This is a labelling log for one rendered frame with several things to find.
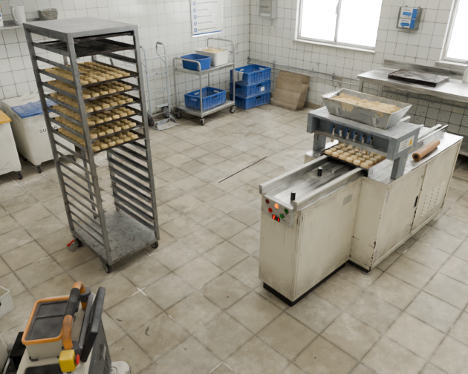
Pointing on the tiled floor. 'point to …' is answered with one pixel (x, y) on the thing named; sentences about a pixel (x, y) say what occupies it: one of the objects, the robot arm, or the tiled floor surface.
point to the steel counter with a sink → (457, 91)
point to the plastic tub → (2, 301)
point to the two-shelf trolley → (200, 86)
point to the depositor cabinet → (398, 201)
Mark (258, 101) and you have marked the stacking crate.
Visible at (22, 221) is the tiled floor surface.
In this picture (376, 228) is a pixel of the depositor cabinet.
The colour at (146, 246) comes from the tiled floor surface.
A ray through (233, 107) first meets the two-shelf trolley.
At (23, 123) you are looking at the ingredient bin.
